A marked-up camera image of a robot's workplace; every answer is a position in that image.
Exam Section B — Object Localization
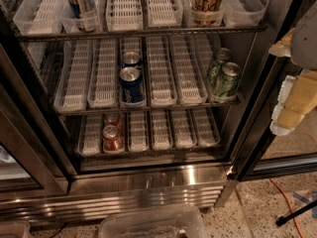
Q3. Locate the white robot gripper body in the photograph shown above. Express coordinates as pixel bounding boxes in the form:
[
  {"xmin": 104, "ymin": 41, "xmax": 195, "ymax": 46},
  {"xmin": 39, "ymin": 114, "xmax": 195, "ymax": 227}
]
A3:
[{"xmin": 290, "ymin": 2, "xmax": 317, "ymax": 69}]

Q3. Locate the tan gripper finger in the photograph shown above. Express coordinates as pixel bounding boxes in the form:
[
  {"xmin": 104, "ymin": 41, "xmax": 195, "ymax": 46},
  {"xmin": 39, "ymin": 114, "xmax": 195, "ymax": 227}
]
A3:
[
  {"xmin": 269, "ymin": 70, "xmax": 317, "ymax": 136},
  {"xmin": 268, "ymin": 28, "xmax": 294, "ymax": 58}
]

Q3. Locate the orange tall can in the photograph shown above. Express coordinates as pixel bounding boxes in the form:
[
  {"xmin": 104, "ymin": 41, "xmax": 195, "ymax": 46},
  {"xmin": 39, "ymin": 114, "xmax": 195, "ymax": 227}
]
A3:
[{"xmin": 191, "ymin": 0, "xmax": 222, "ymax": 26}]

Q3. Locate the green can rear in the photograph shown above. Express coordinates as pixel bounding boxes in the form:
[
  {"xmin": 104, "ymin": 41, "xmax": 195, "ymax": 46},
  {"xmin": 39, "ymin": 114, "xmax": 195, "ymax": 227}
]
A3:
[{"xmin": 207, "ymin": 48, "xmax": 232, "ymax": 86}]

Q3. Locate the green can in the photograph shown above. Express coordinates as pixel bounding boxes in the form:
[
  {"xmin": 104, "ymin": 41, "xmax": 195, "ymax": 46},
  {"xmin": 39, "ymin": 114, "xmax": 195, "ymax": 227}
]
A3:
[
  {"xmin": 213, "ymin": 62, "xmax": 241, "ymax": 98},
  {"xmin": 207, "ymin": 48, "xmax": 232, "ymax": 86}
]

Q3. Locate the green can front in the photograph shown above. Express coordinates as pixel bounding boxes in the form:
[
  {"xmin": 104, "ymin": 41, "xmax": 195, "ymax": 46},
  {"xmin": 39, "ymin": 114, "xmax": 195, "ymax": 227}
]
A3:
[{"xmin": 213, "ymin": 62, "xmax": 241, "ymax": 98}]

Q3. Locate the blue Pepsi can rear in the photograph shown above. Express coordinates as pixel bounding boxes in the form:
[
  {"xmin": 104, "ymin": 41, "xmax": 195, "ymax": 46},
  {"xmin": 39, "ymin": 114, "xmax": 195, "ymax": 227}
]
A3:
[{"xmin": 121, "ymin": 52, "xmax": 143, "ymax": 70}]

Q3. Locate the blue pepsi can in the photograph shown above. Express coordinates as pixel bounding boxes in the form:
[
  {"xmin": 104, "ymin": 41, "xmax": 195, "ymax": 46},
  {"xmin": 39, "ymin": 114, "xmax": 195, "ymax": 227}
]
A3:
[
  {"xmin": 119, "ymin": 66, "xmax": 144, "ymax": 103},
  {"xmin": 121, "ymin": 52, "xmax": 143, "ymax": 70}
]

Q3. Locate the blue Pepsi can front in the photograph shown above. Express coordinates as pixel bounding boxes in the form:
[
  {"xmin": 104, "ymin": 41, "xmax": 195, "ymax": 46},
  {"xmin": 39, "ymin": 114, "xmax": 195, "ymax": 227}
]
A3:
[{"xmin": 119, "ymin": 66, "xmax": 144, "ymax": 103}]

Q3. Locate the stainless steel fridge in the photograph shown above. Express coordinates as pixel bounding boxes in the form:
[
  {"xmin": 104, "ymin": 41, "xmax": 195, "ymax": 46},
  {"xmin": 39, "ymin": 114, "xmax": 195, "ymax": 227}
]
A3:
[{"xmin": 0, "ymin": 0, "xmax": 317, "ymax": 225}]

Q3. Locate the red can rear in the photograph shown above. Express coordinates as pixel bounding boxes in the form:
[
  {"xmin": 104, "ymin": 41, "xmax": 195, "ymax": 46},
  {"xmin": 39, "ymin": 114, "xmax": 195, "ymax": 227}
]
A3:
[{"xmin": 104, "ymin": 112, "xmax": 122, "ymax": 131}]

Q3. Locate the red can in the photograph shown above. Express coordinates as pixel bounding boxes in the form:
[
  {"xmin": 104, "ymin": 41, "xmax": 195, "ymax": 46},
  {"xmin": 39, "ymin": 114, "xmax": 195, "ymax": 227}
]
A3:
[
  {"xmin": 102, "ymin": 125, "xmax": 123, "ymax": 153},
  {"xmin": 104, "ymin": 112, "xmax": 122, "ymax": 131}
]

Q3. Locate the red can front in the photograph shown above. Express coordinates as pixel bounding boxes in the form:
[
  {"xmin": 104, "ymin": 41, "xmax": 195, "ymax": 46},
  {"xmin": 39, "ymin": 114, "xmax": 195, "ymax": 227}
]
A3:
[{"xmin": 102, "ymin": 125, "xmax": 123, "ymax": 153}]

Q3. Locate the silver blue tall can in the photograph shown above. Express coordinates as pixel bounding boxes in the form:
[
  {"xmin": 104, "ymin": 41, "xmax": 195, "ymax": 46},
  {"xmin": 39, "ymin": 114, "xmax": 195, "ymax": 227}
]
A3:
[{"xmin": 68, "ymin": 0, "xmax": 99, "ymax": 32}]

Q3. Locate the black stand leg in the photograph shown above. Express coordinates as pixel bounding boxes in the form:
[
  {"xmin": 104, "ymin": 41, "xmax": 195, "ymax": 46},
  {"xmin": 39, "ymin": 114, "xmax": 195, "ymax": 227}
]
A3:
[{"xmin": 275, "ymin": 200, "xmax": 317, "ymax": 227}]

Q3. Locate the clear plastic bin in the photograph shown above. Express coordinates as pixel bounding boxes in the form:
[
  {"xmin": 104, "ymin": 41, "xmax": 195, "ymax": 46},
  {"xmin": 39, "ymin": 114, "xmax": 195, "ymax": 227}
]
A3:
[{"xmin": 98, "ymin": 205, "xmax": 208, "ymax": 238}]

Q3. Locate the orange cable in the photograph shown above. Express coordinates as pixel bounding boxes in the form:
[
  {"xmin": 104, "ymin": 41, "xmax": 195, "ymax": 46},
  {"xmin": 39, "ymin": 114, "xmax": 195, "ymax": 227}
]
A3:
[{"xmin": 268, "ymin": 178, "xmax": 305, "ymax": 238}]

